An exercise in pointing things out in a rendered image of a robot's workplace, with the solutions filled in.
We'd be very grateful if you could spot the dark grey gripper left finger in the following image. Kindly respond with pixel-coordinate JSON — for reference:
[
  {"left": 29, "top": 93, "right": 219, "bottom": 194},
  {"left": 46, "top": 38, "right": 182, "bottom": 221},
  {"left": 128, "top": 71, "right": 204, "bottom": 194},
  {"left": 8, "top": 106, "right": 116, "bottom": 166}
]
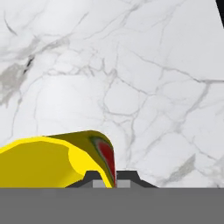
[{"left": 66, "top": 170, "right": 113, "bottom": 189}]

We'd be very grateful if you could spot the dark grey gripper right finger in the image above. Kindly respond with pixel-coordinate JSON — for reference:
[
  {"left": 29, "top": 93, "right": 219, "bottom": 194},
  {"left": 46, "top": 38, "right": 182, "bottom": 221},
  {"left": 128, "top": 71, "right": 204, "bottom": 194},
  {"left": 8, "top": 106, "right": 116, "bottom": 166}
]
[{"left": 115, "top": 170, "right": 159, "bottom": 189}]

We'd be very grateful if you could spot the yellow bowl with red inside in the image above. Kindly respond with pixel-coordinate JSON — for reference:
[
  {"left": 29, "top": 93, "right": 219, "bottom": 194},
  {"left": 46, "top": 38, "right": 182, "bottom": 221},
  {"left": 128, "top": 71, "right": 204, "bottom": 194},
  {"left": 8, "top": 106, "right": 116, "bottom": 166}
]
[{"left": 0, "top": 129, "right": 117, "bottom": 189}]

